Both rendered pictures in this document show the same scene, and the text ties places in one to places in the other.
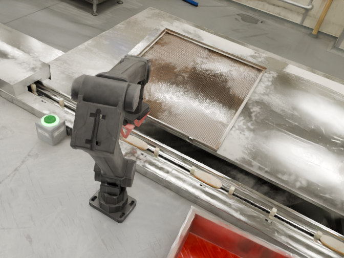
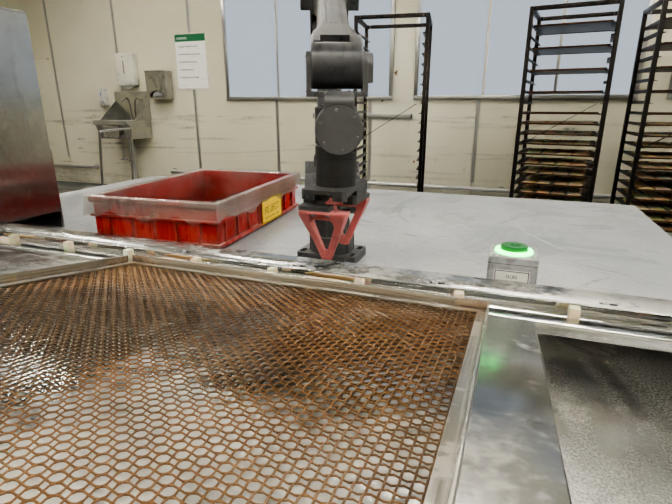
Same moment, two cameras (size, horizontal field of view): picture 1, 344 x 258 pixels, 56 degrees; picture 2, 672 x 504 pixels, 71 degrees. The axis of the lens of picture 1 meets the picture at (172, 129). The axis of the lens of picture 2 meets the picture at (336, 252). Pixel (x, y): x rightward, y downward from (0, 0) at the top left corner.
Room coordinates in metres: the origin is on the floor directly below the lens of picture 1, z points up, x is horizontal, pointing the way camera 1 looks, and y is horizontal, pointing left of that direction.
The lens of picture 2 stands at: (1.45, 0.12, 1.11)
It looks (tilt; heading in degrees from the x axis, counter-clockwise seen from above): 17 degrees down; 179
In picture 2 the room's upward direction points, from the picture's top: straight up
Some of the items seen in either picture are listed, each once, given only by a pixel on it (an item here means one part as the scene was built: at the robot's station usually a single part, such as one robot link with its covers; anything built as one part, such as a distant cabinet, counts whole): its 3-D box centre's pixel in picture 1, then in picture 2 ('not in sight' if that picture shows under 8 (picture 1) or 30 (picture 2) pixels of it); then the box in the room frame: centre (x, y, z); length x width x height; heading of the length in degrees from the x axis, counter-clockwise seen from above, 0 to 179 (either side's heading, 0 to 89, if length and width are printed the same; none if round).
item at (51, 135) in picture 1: (52, 131); (509, 285); (0.77, 0.40, 0.84); 0.08 x 0.08 x 0.11; 69
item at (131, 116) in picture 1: (133, 104); (336, 170); (0.79, 0.13, 1.02); 0.10 x 0.07 x 0.07; 159
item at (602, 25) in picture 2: not in sight; (559, 134); (-2.32, 1.94, 0.89); 0.60 x 0.59 x 1.78; 61
